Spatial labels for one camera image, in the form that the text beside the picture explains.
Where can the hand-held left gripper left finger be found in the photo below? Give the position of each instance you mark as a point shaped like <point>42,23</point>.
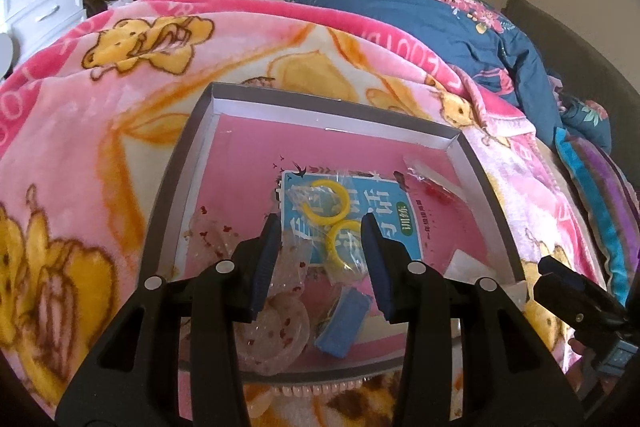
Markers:
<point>262,267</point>

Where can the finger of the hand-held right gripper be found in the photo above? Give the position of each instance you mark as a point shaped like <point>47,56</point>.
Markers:
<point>570,294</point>

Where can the pink bear printed blanket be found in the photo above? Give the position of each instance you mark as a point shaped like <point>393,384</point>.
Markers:
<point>75,132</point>

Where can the striped pillow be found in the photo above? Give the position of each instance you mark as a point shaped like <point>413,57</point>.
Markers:
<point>605,207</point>

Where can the white stud earring card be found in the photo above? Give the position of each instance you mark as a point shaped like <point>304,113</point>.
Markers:
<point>465,264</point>

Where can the yellow hoop earrings packet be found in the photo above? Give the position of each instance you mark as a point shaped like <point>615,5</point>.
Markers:
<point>320,182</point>

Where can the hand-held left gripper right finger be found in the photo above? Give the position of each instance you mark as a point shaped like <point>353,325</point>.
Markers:
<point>380,267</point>

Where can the small blue block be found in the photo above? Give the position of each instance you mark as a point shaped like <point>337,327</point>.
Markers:
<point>345,322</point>

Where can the round white table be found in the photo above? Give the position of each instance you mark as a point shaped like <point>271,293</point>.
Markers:
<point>4,54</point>

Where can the clear packet with red beads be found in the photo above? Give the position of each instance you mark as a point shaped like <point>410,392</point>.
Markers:
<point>280,327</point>

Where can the dark green headboard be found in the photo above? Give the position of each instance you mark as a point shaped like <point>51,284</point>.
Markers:
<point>565,47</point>

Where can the clear packet with red earrings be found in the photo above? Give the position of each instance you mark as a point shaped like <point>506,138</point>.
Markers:
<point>430,187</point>

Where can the blue floral duvet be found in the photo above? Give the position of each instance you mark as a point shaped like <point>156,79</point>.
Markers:
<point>425,32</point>

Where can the grey box with pink inside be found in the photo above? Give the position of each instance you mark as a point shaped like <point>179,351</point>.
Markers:
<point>240,157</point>

